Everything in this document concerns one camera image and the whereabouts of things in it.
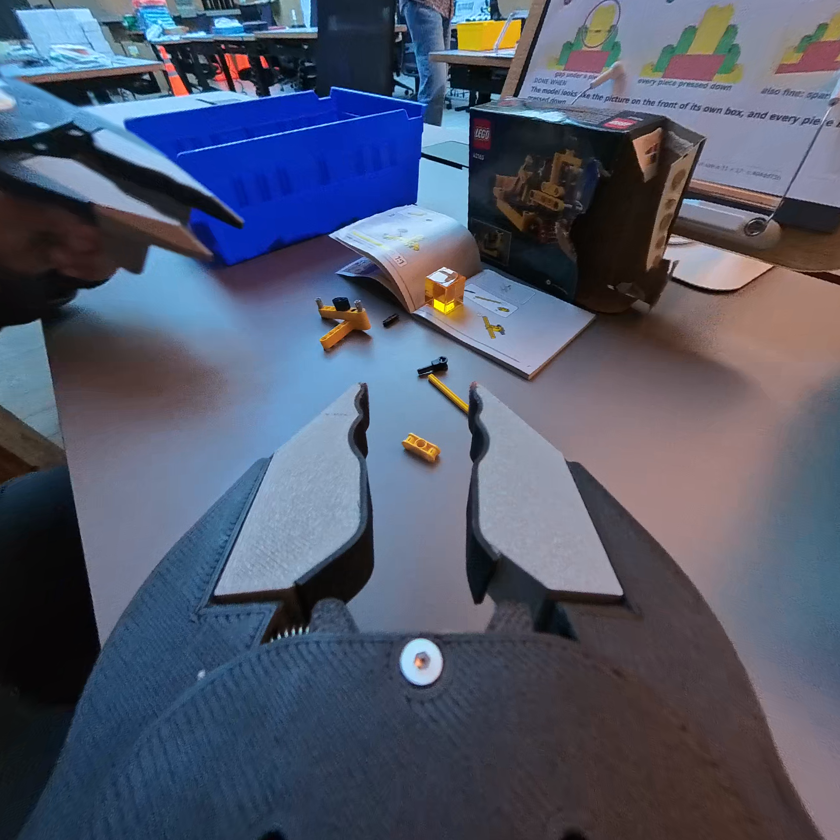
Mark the amber transparent cube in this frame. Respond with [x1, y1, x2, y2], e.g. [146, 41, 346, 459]
[424, 266, 467, 316]

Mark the white handled screwdriver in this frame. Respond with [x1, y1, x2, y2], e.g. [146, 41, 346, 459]
[570, 61, 625, 106]

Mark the black lego set box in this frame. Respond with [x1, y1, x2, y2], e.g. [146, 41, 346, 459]
[469, 98, 707, 313]

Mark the lego instruction booklet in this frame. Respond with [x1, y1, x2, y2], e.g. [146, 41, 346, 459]
[330, 205, 597, 381]

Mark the long dark table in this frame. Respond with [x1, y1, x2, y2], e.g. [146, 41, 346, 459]
[151, 25, 408, 97]

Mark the yellow lego axle rod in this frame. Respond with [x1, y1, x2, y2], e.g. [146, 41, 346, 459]
[427, 373, 471, 415]

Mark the black cabinet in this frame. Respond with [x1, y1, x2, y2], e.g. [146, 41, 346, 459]
[315, 0, 399, 99]

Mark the printed instruction sheet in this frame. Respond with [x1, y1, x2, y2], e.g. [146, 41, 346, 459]
[514, 0, 840, 207]

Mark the white stand base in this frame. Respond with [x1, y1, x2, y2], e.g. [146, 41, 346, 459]
[665, 239, 776, 292]

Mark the table with yellow bin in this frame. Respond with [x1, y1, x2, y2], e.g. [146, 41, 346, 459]
[430, 49, 517, 112]

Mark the wooden top table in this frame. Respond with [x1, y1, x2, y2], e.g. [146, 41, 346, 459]
[0, 58, 173, 106]

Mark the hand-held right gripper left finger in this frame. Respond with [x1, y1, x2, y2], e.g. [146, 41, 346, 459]
[214, 383, 375, 608]

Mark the orange traffic cone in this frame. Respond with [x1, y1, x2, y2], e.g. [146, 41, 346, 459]
[156, 45, 193, 97]

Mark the yellow plastic bin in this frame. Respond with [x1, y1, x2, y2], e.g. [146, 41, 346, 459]
[456, 20, 523, 53]

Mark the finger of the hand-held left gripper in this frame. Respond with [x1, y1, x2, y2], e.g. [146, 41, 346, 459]
[85, 125, 245, 229]
[0, 155, 215, 274]

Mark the wire page holder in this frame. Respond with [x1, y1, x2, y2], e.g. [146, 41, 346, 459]
[743, 98, 840, 239]

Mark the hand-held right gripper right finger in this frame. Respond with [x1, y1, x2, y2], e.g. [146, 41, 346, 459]
[465, 383, 625, 606]

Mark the blue plastic bin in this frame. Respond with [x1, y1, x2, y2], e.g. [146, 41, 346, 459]
[125, 87, 425, 266]

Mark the person's left hand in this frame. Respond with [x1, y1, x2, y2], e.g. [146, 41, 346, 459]
[0, 192, 129, 287]

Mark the yellow lego beam assembly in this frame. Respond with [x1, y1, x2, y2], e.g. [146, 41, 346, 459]
[316, 296, 373, 353]

